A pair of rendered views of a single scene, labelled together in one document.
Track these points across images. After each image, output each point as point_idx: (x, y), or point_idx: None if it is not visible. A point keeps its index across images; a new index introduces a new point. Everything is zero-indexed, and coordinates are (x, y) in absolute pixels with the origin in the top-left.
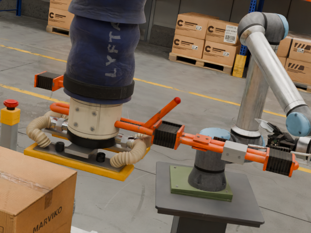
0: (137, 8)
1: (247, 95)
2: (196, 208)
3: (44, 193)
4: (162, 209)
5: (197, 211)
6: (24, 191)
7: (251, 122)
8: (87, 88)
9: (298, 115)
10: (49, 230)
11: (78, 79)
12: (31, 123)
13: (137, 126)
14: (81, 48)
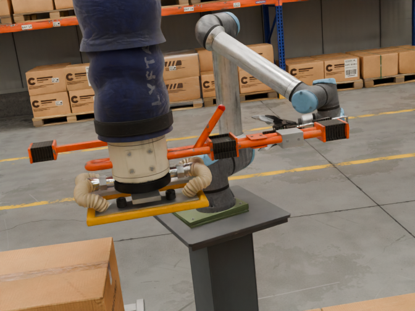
0: (159, 26)
1: (223, 100)
2: (225, 229)
3: (105, 267)
4: (197, 244)
5: (230, 231)
6: (84, 274)
7: (236, 126)
8: (139, 126)
9: (304, 92)
10: (117, 310)
11: (122, 121)
12: (78, 190)
13: (191, 149)
14: (117, 86)
